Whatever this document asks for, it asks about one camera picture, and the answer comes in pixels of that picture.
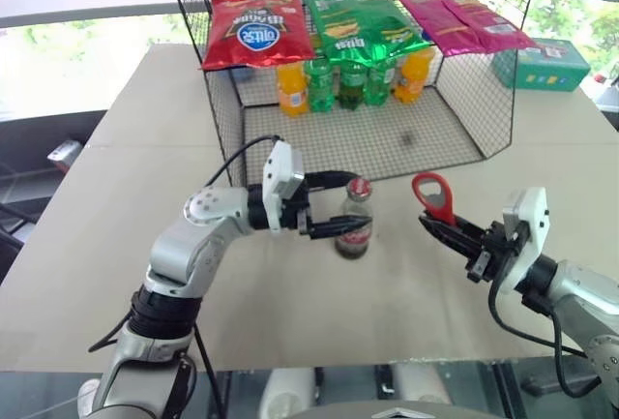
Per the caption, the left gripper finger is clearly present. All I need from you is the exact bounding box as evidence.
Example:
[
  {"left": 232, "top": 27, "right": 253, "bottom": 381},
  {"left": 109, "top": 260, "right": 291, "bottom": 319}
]
[
  {"left": 309, "top": 215, "right": 373, "bottom": 242},
  {"left": 303, "top": 169, "right": 360, "bottom": 193}
]

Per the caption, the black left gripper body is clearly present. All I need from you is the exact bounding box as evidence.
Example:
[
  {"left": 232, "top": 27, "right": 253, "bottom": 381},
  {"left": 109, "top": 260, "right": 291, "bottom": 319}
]
[{"left": 279, "top": 174, "right": 314, "bottom": 240}]

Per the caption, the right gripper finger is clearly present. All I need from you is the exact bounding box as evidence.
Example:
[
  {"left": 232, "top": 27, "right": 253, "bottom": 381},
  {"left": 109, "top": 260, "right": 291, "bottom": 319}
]
[
  {"left": 453, "top": 215, "right": 490, "bottom": 242},
  {"left": 418, "top": 214, "right": 483, "bottom": 265}
]

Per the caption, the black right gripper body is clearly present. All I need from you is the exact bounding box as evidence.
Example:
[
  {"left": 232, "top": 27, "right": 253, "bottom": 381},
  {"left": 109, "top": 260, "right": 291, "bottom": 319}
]
[{"left": 465, "top": 220, "right": 528, "bottom": 285}]

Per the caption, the glass cola bottle red cap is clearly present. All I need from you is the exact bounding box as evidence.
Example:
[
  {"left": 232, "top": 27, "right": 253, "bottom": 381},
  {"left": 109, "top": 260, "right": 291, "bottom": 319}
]
[{"left": 334, "top": 176, "right": 375, "bottom": 261}]

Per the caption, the red bottle opener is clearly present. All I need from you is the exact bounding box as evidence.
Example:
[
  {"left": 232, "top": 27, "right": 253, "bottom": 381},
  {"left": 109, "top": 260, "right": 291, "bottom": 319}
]
[{"left": 411, "top": 171, "right": 458, "bottom": 227}]

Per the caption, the green soda plastic bottle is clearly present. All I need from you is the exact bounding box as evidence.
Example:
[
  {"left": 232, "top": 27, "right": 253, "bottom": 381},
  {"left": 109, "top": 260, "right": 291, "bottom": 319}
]
[
  {"left": 304, "top": 58, "right": 336, "bottom": 115},
  {"left": 338, "top": 60, "right": 368, "bottom": 112},
  {"left": 365, "top": 61, "right": 398, "bottom": 107}
]

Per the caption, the orange soda plastic bottle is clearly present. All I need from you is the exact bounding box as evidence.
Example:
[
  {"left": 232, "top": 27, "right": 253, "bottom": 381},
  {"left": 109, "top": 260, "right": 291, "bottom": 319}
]
[
  {"left": 393, "top": 45, "right": 437, "bottom": 105},
  {"left": 276, "top": 62, "right": 311, "bottom": 118}
]

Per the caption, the green chips bag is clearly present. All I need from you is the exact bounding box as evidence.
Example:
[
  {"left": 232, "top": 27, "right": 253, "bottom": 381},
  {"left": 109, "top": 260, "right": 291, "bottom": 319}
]
[{"left": 304, "top": 0, "right": 432, "bottom": 69}]

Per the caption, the red chips bag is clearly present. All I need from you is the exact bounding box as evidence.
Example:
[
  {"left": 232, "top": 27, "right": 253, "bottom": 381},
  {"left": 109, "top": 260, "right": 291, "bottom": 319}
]
[{"left": 200, "top": 0, "right": 316, "bottom": 72}]

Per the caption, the white rounded cylinder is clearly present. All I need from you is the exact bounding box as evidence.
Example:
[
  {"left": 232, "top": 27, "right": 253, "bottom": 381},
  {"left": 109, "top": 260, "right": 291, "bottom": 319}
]
[{"left": 257, "top": 367, "right": 316, "bottom": 419}]

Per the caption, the green cardboard box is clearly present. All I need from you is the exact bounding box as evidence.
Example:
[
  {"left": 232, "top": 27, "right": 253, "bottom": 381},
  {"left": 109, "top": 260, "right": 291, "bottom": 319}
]
[{"left": 489, "top": 37, "right": 593, "bottom": 95}]

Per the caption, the pink chips bag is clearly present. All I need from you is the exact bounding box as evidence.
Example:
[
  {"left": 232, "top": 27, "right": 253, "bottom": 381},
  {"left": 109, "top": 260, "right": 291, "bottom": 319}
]
[
  {"left": 396, "top": 0, "right": 485, "bottom": 58},
  {"left": 437, "top": 0, "right": 541, "bottom": 55}
]

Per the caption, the grey red background device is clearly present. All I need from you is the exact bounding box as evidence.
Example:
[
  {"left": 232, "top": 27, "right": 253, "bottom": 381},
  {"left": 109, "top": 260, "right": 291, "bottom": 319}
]
[{"left": 46, "top": 138, "right": 84, "bottom": 174}]

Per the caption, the black wire grid rack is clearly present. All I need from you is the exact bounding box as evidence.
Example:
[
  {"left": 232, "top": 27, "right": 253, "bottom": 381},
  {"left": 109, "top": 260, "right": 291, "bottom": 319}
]
[{"left": 162, "top": 0, "right": 545, "bottom": 189}]

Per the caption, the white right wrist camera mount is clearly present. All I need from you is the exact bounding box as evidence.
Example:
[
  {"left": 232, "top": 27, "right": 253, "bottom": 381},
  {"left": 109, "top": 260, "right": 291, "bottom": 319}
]
[{"left": 497, "top": 186, "right": 552, "bottom": 297}]

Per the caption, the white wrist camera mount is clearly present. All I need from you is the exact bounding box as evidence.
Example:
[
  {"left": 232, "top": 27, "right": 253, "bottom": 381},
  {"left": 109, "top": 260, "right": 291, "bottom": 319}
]
[
  {"left": 497, "top": 186, "right": 552, "bottom": 297},
  {"left": 261, "top": 140, "right": 307, "bottom": 234}
]

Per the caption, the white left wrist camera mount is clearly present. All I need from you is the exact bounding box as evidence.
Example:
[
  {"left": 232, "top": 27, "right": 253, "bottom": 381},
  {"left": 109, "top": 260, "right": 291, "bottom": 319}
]
[{"left": 261, "top": 140, "right": 307, "bottom": 234}]

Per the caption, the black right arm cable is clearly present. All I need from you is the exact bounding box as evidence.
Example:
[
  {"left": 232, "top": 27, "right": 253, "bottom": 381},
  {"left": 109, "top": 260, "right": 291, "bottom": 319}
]
[{"left": 487, "top": 263, "right": 604, "bottom": 399}]

